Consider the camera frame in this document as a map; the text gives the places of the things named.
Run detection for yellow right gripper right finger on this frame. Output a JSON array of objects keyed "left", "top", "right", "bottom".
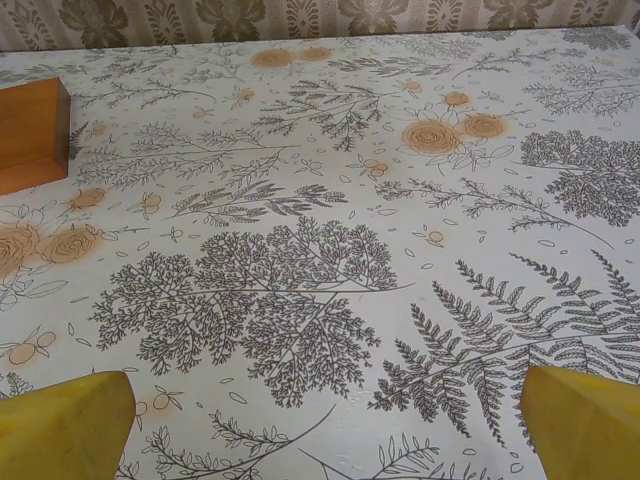
[{"left": 520, "top": 364, "right": 640, "bottom": 480}]

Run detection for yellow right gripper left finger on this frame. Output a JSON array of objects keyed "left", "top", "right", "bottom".
[{"left": 0, "top": 370, "right": 136, "bottom": 480}]

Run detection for orange-brown wooden box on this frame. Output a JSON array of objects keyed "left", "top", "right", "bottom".
[{"left": 0, "top": 76, "right": 72, "bottom": 197}]

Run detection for white floral tablecloth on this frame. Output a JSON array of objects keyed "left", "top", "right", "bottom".
[{"left": 0, "top": 23, "right": 640, "bottom": 480}]

